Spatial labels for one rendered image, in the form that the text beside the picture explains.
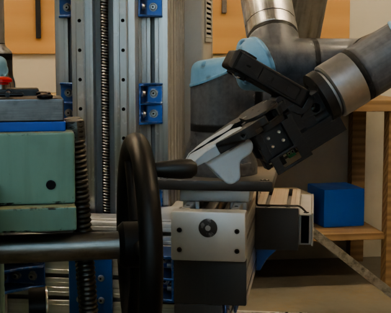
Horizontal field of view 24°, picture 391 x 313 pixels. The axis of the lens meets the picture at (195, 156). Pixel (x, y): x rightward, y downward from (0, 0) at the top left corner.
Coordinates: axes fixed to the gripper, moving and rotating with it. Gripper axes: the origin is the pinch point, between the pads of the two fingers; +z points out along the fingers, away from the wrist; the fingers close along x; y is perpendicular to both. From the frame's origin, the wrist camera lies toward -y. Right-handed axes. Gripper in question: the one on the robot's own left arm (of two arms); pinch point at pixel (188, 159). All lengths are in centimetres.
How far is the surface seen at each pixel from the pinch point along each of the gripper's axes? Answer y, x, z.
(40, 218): -3.9, -3.6, 19.6
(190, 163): -0.3, -4.8, 0.5
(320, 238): 88, 191, -46
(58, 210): -3.7, -3.6, 17.2
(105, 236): 3.0, 0.1, 14.2
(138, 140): -5.8, -2.9, 4.5
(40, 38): -23, 331, 0
